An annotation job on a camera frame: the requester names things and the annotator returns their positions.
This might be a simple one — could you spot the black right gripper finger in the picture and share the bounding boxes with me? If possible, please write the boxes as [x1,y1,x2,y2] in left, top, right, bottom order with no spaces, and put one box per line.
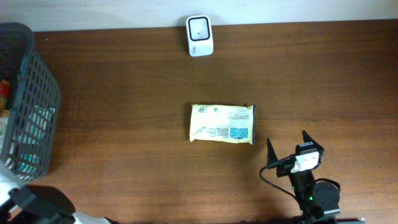
[302,130,323,151]
[267,138,278,167]

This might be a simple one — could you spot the yellow wet wipes pack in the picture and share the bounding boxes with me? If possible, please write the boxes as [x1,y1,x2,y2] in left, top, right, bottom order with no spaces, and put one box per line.
[189,105,256,145]

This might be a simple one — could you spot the teal green snack pouch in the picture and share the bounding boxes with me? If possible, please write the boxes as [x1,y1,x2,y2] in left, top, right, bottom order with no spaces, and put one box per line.
[10,105,55,177]

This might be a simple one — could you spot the white tube with gold cap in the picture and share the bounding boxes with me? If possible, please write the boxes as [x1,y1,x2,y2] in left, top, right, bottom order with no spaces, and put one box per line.
[0,110,11,149]

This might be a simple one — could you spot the orange red spaghetti packet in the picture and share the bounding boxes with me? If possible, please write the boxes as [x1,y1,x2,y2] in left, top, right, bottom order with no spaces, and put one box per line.
[0,79,11,110]

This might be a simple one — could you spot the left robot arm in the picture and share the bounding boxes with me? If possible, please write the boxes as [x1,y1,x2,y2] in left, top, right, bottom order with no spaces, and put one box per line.
[1,164,115,224]

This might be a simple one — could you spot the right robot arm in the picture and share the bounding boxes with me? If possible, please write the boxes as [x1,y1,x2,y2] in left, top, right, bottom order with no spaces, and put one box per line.
[259,131,366,224]

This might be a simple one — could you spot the white barcode scanner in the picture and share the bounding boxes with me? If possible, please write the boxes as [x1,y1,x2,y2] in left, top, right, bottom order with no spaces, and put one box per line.
[185,15,214,57]

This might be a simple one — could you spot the grey plastic mesh basket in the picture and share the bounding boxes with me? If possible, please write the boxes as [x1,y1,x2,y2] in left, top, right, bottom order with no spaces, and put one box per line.
[1,22,62,181]

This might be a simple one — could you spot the black right camera cable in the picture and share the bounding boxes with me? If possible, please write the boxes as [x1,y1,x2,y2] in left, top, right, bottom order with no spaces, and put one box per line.
[259,157,307,215]

